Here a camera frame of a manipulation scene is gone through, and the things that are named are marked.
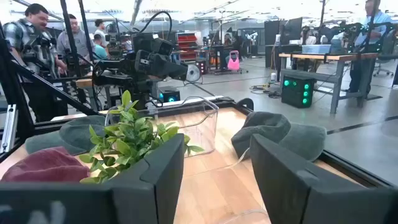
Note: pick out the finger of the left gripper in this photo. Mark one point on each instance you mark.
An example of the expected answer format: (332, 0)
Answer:
(174, 67)

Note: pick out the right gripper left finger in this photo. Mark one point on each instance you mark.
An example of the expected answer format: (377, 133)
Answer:
(140, 193)

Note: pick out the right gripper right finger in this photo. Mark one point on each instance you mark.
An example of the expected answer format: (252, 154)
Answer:
(295, 193)

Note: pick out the dark green cap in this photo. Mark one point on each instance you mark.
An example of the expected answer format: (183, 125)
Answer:
(304, 140)
(261, 130)
(74, 133)

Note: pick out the maroon cap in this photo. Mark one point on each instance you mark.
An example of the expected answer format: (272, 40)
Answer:
(46, 165)

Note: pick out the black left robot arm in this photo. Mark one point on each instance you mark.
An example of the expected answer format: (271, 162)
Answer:
(112, 73)

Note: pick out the white round fan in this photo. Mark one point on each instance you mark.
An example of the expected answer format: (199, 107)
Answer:
(192, 73)

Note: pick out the red storage shelf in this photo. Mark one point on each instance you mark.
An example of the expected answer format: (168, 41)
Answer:
(186, 46)

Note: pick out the small black computer tower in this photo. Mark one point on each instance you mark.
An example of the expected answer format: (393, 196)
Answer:
(169, 95)

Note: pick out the person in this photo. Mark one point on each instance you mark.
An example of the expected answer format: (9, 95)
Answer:
(100, 29)
(99, 49)
(34, 37)
(76, 37)
(370, 28)
(227, 40)

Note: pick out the green plant in white pot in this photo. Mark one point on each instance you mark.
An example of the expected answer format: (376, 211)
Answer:
(127, 143)

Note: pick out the pink bag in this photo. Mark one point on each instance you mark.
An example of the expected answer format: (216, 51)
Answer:
(233, 62)

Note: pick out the clear plastic bin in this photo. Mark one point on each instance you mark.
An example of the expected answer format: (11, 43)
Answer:
(199, 130)
(241, 160)

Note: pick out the black pole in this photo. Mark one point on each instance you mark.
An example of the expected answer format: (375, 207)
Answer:
(69, 31)
(86, 28)

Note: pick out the large black computer tower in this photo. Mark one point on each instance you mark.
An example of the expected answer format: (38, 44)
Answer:
(297, 91)

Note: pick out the black monitor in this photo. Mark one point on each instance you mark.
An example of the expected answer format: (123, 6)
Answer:
(290, 29)

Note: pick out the wooden top workbench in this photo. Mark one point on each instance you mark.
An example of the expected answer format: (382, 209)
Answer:
(326, 57)

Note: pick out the blue plastic tub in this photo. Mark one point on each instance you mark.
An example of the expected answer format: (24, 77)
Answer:
(315, 48)

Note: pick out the aluminium profile bar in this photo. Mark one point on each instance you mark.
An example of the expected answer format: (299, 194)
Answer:
(8, 127)

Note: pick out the office chair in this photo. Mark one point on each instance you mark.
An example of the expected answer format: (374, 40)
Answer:
(387, 46)

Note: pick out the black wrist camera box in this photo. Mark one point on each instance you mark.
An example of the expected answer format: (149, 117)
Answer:
(152, 43)

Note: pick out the black table frame rail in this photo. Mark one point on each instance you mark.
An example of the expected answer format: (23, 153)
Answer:
(348, 168)

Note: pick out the black frame post with strut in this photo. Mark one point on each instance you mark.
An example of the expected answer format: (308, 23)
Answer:
(15, 93)

